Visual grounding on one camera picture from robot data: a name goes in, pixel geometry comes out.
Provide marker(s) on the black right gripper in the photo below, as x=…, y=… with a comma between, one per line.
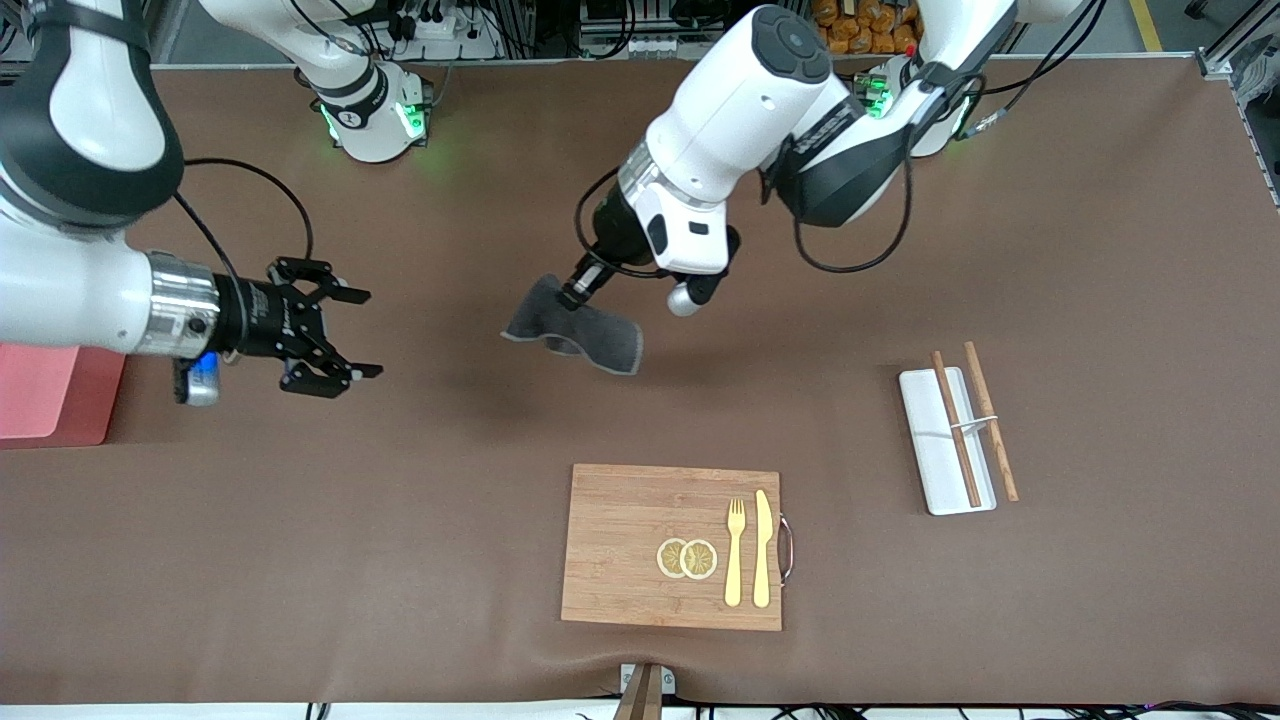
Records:
x=262, y=318

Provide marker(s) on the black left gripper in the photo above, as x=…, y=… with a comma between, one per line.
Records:
x=614, y=236

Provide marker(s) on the dark grey cloth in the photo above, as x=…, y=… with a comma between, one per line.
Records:
x=600, y=340

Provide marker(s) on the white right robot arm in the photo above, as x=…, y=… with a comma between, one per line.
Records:
x=70, y=290

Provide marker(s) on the wooden cutting board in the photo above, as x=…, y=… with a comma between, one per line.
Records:
x=620, y=540

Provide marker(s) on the lemon slice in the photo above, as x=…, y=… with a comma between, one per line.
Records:
x=700, y=560
x=668, y=558

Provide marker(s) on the pink plastic bin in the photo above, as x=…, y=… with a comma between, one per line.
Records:
x=50, y=400

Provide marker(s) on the white power strip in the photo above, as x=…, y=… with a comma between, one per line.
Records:
x=440, y=35

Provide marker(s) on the yellow knife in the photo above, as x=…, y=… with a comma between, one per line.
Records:
x=762, y=550

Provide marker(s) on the yellow fork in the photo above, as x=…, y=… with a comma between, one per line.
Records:
x=734, y=570

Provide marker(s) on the orange snack bags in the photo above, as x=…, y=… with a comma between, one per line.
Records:
x=870, y=35

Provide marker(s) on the white rectangular tray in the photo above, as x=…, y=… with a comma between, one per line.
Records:
x=930, y=460

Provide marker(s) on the brown wooden chopstick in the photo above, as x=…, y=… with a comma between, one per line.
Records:
x=990, y=420
x=957, y=430

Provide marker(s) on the white chopstick rest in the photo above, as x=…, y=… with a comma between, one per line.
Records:
x=972, y=423

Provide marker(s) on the metal table clamp bracket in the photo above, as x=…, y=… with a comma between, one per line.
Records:
x=640, y=685

